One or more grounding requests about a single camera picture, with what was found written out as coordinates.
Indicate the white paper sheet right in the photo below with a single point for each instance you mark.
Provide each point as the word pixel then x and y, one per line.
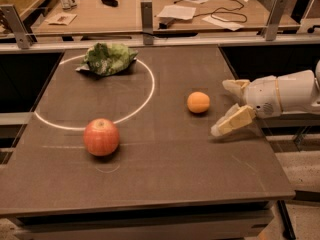
pixel 220 23

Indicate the right metal bracket post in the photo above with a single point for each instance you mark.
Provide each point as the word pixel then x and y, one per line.
pixel 269 32

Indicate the red apple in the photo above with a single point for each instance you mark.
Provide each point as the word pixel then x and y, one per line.
pixel 101 137

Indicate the black mouse on desk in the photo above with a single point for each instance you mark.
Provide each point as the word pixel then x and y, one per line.
pixel 111 3

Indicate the left metal bracket post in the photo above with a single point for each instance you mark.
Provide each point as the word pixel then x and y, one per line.
pixel 22 37

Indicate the metal bracket post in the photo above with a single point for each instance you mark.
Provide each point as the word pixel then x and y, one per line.
pixel 22 37
pixel 269 32
pixel 147 22

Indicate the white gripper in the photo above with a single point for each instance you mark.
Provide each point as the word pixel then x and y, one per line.
pixel 261 95

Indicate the white paper sheet centre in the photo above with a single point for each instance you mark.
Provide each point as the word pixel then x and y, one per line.
pixel 177 12

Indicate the wooden desk behind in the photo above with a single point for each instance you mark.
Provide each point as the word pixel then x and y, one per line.
pixel 93 17

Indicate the orange fruit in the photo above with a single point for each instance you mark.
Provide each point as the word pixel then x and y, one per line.
pixel 198 102

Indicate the green jalapeno chip bag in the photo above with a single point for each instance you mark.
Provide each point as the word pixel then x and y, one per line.
pixel 107 59

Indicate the brown paper envelope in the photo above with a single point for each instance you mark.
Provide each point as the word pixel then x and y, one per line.
pixel 61 19

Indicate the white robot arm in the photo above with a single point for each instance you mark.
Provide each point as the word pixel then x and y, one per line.
pixel 298 92

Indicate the middle metal bracket post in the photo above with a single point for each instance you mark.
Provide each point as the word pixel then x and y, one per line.
pixel 147 22

